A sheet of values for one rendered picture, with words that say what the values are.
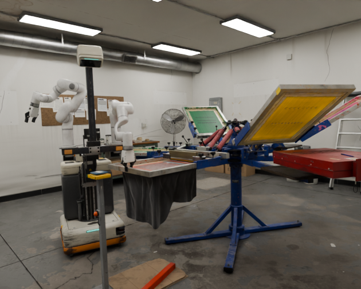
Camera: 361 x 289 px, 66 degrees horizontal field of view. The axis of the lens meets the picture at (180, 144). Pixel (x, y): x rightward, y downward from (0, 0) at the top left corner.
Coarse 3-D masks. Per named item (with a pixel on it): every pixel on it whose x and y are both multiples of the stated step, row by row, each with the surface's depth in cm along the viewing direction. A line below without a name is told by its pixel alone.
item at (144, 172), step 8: (136, 160) 256; (144, 160) 258; (152, 160) 265; (160, 160) 272; (112, 168) 231; (120, 168) 222; (128, 168) 213; (168, 168) 208; (176, 168) 212; (184, 168) 218; (192, 168) 224; (144, 176) 199; (152, 176) 196
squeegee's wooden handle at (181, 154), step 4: (172, 152) 265; (176, 152) 261; (180, 152) 257; (184, 152) 253; (188, 152) 250; (192, 152) 246; (196, 152) 245; (172, 156) 265; (176, 156) 261; (180, 156) 257; (184, 156) 254; (188, 156) 250; (192, 156) 246; (196, 156) 243
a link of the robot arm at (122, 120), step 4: (120, 116) 225; (124, 116) 225; (120, 120) 222; (124, 120) 224; (116, 124) 220; (120, 124) 225; (116, 128) 218; (116, 132) 217; (120, 132) 218; (116, 136) 216; (120, 136) 216; (116, 140) 218; (120, 140) 219
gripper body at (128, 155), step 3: (123, 150) 212; (126, 150) 212; (129, 150) 213; (132, 150) 216; (123, 153) 212; (126, 153) 212; (129, 153) 213; (132, 153) 216; (123, 156) 212; (126, 156) 212; (129, 156) 214; (132, 156) 216; (123, 159) 212; (126, 159) 212; (129, 159) 214; (132, 159) 216; (126, 162) 213
